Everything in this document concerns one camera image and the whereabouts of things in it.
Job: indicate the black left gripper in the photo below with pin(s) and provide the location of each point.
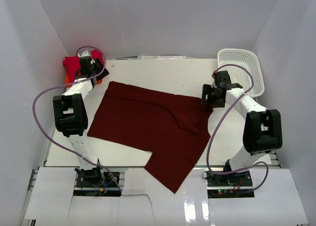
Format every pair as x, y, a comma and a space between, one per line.
99, 69

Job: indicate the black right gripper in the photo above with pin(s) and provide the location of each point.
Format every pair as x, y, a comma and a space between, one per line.
205, 94

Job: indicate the dark red t-shirt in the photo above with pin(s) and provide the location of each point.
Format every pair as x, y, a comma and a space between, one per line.
174, 128

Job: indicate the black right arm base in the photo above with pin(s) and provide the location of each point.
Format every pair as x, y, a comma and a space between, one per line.
237, 185

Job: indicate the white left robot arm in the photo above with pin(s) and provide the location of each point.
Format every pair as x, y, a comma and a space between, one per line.
71, 118

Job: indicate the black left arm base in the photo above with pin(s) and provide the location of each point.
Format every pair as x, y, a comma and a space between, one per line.
96, 183

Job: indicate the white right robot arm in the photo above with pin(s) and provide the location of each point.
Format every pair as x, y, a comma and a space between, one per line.
262, 128

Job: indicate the folded orange t-shirt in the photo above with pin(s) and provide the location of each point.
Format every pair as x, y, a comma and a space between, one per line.
69, 79

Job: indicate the folded bright red t-shirt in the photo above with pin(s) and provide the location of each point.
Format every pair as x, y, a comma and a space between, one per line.
71, 64

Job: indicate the white perforated plastic basket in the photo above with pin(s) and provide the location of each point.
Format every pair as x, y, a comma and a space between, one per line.
244, 68

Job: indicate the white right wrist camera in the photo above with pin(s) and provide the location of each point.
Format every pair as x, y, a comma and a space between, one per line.
214, 84

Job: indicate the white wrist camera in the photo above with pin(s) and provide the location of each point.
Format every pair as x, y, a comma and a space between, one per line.
214, 84
84, 54

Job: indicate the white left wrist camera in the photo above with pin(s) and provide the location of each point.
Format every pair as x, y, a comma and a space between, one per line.
84, 54

